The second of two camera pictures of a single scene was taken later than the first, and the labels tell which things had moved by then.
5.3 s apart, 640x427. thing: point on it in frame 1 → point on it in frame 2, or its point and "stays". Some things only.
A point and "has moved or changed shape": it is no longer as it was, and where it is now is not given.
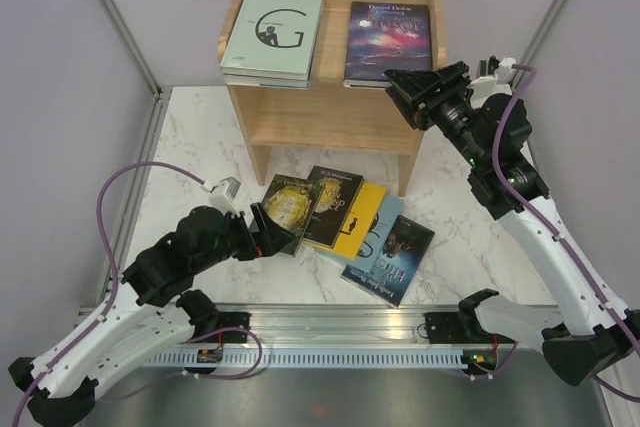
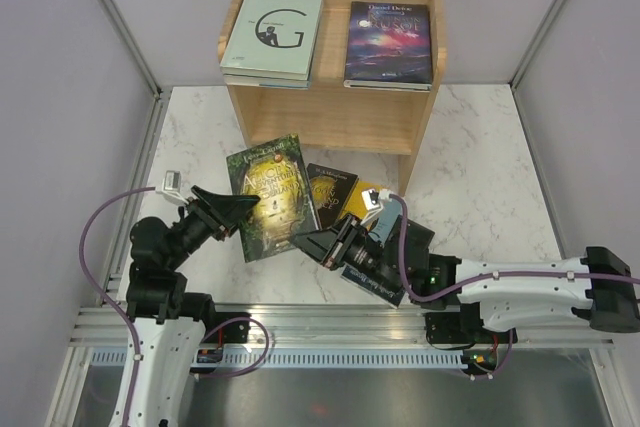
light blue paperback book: (376, 235) stays
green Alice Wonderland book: (291, 203) has moved or changed shape
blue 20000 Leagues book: (268, 81) stays
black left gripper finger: (273, 234) → (226, 207)
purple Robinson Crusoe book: (385, 36) stays
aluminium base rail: (337, 325) stays
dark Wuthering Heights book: (397, 263) stays
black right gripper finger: (431, 83) → (321, 242)
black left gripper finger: (274, 239) → (232, 217)
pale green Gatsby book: (272, 33) stays
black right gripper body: (450, 110) → (362, 254)
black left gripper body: (240, 239) → (196, 226)
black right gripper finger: (412, 112) → (319, 246)
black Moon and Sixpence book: (337, 197) stays
